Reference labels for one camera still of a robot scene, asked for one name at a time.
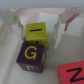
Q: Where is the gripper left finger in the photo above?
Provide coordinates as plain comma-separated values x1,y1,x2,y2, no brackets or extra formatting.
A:
0,8,27,36

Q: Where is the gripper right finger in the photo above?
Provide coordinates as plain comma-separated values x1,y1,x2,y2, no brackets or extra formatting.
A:
52,6,80,50

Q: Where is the yellow block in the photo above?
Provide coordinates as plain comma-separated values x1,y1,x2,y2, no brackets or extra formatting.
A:
25,21,51,50

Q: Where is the purple block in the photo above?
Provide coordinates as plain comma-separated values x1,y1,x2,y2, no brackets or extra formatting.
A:
16,41,49,74

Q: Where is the pink block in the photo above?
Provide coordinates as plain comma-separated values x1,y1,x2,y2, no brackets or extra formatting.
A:
56,59,84,84

